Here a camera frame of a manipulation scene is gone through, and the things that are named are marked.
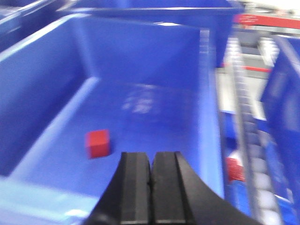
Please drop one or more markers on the blue bin far right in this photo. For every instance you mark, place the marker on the blue bin far right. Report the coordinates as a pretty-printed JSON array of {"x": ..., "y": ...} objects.
[{"x": 281, "y": 104}]

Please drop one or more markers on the blue bin behind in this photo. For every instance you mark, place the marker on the blue bin behind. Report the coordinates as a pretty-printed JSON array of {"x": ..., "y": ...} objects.
[{"x": 215, "y": 15}]

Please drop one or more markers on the red cube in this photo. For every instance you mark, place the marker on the red cube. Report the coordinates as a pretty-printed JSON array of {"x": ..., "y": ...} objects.
[
  {"x": 98, "y": 143},
  {"x": 234, "y": 169}
]

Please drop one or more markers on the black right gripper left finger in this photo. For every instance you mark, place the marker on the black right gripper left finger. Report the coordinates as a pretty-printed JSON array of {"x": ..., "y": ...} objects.
[{"x": 126, "y": 200}]

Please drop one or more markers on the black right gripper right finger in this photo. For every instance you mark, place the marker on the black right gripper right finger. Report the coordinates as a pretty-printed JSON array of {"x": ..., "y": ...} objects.
[{"x": 180, "y": 197}]

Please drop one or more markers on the white roller track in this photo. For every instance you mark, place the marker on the white roller track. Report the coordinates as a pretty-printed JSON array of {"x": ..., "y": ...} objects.
[{"x": 263, "y": 203}]

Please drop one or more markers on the blue bin holding cube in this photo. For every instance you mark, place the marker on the blue bin holding cube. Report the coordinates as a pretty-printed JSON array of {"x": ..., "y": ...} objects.
[{"x": 151, "y": 85}]

